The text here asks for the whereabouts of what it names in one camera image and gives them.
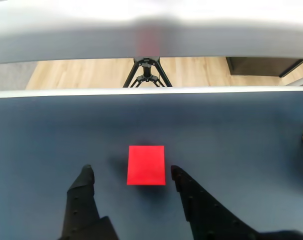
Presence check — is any red cube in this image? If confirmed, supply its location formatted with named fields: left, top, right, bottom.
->
left=126, top=145, right=167, bottom=187

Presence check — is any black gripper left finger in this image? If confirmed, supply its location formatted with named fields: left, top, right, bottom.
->
left=60, top=164, right=120, bottom=240

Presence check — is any grey floor rug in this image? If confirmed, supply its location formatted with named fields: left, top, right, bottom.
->
left=0, top=61, right=39, bottom=91

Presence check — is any aluminium frame rail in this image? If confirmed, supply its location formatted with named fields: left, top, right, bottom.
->
left=0, top=9, right=303, bottom=67

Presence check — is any white table edge rail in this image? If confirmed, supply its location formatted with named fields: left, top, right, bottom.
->
left=0, top=86, right=303, bottom=100

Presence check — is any dark cabinet base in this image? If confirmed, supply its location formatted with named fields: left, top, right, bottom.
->
left=225, top=56, right=303, bottom=78

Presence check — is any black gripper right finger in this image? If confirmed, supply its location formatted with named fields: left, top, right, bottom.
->
left=170, top=164, right=267, bottom=240

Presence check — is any black camera tripod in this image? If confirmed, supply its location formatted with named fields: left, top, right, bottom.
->
left=122, top=56, right=173, bottom=89

